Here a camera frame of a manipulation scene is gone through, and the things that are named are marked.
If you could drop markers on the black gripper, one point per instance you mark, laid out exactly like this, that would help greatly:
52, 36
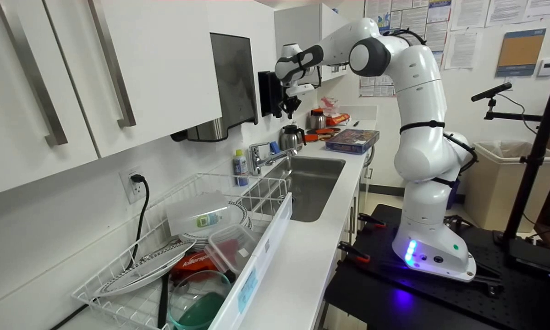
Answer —
294, 93

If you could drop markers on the chrome tap nozzle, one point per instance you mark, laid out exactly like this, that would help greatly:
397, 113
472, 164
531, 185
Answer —
265, 159

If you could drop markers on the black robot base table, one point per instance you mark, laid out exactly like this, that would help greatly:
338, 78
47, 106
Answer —
447, 300

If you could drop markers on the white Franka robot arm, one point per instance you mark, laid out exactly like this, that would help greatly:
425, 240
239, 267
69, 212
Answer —
423, 153

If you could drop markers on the small steel pot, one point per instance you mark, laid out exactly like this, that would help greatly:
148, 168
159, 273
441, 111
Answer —
316, 120

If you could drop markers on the steel coffee carafe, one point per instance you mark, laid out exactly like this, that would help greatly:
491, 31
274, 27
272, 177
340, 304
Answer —
293, 141

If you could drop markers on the blue sponge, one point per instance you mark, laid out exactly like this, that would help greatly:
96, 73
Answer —
274, 148

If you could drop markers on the orange packet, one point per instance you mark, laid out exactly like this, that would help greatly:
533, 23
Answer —
338, 119

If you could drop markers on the steel paper towel dispenser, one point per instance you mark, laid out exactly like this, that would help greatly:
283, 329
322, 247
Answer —
234, 80

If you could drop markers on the Monopoly board game box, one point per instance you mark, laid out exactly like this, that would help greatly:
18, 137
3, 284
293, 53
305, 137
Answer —
353, 142

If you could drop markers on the stainless steel sink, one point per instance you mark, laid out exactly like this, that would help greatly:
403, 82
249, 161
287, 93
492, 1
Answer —
313, 185

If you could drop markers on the clear dish soap bottle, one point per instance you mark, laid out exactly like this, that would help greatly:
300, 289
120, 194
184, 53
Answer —
241, 168

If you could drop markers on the red black clamp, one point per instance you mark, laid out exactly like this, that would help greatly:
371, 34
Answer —
373, 221
357, 254

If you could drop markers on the clear lidded food container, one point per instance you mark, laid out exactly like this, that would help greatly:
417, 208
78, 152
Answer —
205, 218

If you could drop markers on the clear container with red inside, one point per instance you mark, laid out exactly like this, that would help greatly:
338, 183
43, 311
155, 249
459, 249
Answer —
236, 249

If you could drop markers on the outlet with black plug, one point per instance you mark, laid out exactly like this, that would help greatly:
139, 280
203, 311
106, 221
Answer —
133, 186

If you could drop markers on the white paper notice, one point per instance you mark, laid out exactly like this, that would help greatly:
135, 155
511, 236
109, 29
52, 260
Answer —
463, 49

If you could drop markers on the orange kitchen item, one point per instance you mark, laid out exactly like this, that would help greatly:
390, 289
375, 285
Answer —
194, 265

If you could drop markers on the glass bowl with green lid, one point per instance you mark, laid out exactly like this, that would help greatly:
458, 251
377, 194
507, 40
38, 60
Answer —
199, 306

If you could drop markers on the white plate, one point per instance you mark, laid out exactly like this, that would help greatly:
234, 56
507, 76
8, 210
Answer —
144, 269

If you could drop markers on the beige trash bin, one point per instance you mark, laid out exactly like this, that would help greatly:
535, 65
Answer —
502, 190

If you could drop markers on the black utensil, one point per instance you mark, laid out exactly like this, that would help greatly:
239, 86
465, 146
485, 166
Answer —
164, 300

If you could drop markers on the orange and blue poster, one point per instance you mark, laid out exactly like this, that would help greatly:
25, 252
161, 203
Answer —
520, 54

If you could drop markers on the black wall soap dispenser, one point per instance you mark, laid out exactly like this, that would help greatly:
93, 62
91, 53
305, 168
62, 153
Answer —
271, 93

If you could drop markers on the white upper wall cabinet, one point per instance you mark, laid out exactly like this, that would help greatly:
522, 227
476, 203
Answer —
166, 67

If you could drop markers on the black camera on stand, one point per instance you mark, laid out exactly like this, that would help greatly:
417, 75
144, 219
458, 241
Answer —
492, 93

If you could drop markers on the black camera stand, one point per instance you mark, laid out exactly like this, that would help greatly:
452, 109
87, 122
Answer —
533, 166

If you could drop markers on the white wall thermostat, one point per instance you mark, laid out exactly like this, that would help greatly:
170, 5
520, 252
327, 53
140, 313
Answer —
546, 67

